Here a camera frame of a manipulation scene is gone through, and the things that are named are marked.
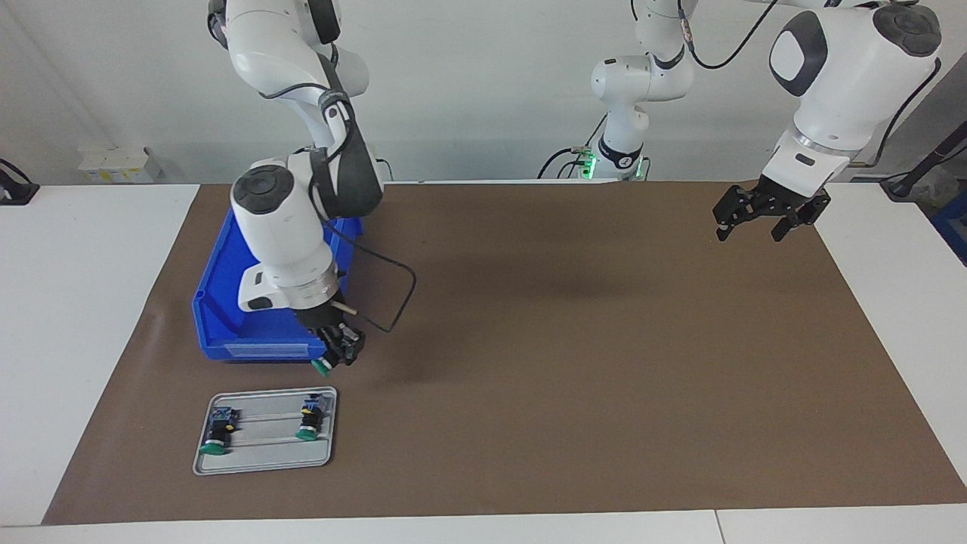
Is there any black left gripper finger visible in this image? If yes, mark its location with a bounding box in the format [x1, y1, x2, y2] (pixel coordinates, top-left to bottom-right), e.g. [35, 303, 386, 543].
[771, 192, 832, 243]
[714, 185, 764, 243]

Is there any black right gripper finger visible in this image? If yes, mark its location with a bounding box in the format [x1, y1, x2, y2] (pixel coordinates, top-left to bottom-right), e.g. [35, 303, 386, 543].
[336, 325, 367, 367]
[317, 329, 345, 369]

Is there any blue plastic storage bin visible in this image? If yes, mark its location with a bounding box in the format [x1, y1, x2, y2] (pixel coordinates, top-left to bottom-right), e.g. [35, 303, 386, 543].
[191, 204, 365, 363]

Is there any grey metal tray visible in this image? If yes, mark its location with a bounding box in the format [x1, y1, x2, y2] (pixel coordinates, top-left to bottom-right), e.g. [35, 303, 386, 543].
[192, 386, 338, 477]

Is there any black stand pole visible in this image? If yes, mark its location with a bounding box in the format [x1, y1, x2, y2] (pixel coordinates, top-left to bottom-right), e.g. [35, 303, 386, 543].
[880, 117, 967, 201]

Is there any blue crate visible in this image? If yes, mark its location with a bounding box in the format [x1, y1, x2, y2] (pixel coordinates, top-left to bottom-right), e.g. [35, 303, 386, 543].
[931, 193, 967, 265]

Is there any brown table mat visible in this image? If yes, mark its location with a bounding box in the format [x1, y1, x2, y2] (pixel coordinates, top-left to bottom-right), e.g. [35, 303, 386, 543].
[42, 180, 967, 526]

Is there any black table clamp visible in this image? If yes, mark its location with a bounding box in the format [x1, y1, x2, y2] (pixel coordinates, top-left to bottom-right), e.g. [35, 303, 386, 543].
[0, 159, 40, 206]

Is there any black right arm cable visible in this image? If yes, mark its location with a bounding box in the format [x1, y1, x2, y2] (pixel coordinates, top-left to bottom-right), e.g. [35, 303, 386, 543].
[257, 79, 418, 333]

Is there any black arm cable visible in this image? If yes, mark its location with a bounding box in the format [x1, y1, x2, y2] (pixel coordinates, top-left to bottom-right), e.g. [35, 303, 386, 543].
[257, 79, 418, 333]
[676, 0, 944, 167]

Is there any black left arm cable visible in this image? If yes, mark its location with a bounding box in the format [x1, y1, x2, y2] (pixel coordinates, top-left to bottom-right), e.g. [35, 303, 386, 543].
[676, 0, 944, 167]

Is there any black base cable bundle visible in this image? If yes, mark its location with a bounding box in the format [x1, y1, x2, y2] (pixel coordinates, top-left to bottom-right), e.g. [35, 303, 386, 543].
[538, 113, 609, 180]

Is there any white wall socket box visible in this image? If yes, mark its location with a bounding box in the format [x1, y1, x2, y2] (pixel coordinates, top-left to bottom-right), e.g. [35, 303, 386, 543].
[78, 145, 161, 184]

